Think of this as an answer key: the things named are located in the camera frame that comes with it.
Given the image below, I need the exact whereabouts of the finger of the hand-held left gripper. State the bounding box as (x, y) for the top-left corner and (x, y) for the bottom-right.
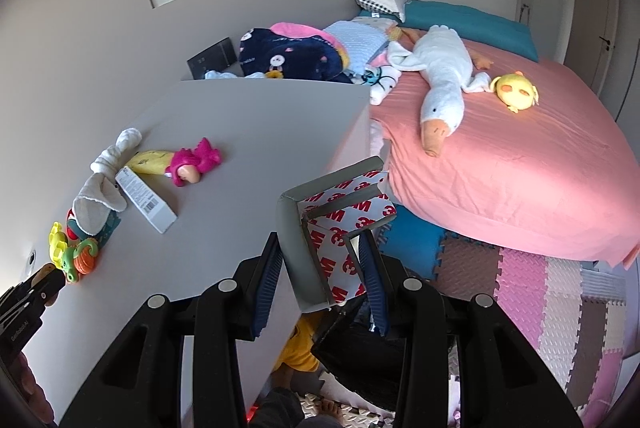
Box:
(22, 265), (67, 309)

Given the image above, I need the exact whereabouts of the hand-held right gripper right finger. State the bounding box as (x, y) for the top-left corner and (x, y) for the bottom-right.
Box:
(345, 230), (583, 428)

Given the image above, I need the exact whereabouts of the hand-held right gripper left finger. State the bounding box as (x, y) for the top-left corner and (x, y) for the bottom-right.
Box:
(59, 232), (285, 428)

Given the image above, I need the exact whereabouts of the grey red-printed cardboard box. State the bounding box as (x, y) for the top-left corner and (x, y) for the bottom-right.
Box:
(277, 156), (398, 313)

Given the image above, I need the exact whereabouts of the black trash bag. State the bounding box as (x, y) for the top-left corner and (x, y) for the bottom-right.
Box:
(312, 295), (453, 411)

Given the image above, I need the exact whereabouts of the white knotted cloth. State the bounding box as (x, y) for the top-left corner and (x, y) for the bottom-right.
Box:
(74, 128), (143, 215)

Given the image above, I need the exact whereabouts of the person's left hand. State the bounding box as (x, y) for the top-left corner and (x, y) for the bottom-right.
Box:
(0, 352), (56, 426)

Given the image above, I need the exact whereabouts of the orange and green plastic toy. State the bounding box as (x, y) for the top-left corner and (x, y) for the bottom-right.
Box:
(60, 238), (101, 283)

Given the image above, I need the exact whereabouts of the yellow-green plastic toy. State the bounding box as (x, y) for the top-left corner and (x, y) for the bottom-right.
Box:
(48, 222), (69, 266)

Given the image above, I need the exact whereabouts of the yellow cloth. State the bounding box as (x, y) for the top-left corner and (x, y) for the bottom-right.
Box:
(272, 315), (321, 371)

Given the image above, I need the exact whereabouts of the long white carton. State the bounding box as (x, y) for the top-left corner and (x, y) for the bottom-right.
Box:
(115, 165), (178, 235)

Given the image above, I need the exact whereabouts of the pink toy figure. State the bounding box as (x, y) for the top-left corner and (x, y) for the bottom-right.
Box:
(166, 138), (222, 187)

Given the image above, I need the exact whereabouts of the multicoloured foam puzzle mat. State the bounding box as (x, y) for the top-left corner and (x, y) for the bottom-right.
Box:
(375, 208), (636, 428)

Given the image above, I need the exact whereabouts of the yellow printed packet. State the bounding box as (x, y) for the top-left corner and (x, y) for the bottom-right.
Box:
(125, 150), (176, 176)

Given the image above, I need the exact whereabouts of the bed with pink sheet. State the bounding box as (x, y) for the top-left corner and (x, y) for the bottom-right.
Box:
(367, 40), (640, 269)

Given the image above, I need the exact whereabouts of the white cartoon plush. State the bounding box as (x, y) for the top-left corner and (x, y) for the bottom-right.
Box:
(352, 62), (403, 104)

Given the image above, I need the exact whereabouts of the light blue cloth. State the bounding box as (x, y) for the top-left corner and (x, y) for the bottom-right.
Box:
(205, 70), (266, 82)

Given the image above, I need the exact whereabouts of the white goose plush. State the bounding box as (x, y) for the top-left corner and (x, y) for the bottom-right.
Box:
(387, 25), (493, 157)

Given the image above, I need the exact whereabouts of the navy cartoon blanket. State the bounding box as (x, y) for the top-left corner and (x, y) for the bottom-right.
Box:
(239, 28), (353, 83)

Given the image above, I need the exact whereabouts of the yellow chick plush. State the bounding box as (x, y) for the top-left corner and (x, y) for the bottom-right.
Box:
(490, 71), (540, 115)

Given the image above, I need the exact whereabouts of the light blue knit blanket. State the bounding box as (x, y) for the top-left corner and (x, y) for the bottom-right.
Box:
(322, 18), (401, 73)

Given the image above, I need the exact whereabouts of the teal pillow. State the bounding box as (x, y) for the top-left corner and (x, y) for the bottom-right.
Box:
(400, 0), (540, 62)

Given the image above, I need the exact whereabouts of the black wall panel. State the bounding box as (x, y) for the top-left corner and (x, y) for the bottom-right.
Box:
(187, 38), (237, 80)

